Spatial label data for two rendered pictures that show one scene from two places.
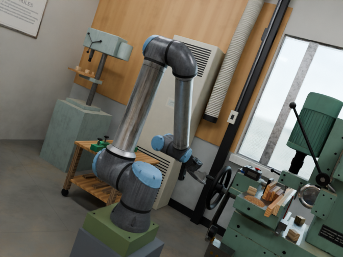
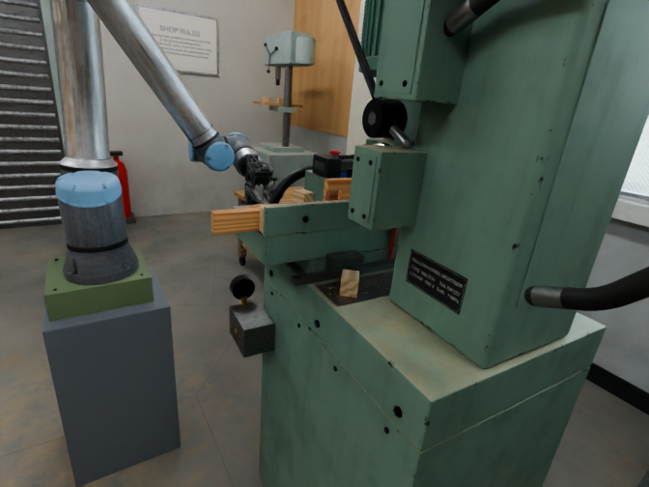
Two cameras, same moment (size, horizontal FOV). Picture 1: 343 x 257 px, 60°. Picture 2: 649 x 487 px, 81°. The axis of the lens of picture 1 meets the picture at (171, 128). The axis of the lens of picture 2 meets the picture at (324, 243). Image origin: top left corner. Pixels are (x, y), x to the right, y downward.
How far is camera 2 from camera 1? 1.29 m
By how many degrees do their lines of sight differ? 33
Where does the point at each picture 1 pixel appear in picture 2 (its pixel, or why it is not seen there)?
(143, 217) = (89, 259)
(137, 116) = (65, 94)
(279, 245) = (311, 307)
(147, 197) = (76, 223)
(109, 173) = not seen: hidden behind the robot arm
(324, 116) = not seen: outside the picture
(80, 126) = not seen: hidden behind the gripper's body
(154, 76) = (60, 12)
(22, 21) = (192, 59)
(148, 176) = (62, 187)
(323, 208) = (361, 198)
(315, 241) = (404, 299)
